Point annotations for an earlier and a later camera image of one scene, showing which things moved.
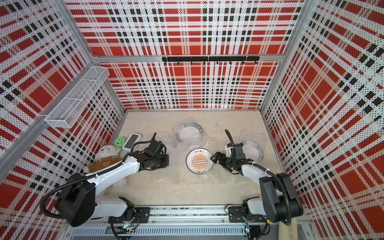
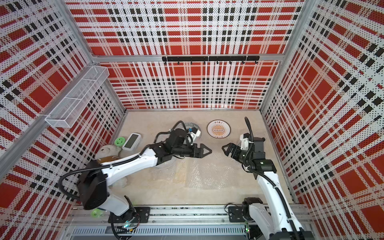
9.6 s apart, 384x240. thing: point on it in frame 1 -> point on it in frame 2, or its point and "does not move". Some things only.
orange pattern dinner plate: [198, 161] -> [218, 129]
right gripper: [217, 155] -> [231, 146]
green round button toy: [119, 141] does not move
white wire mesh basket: [63, 114] does not move
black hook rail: [216, 58] does not move
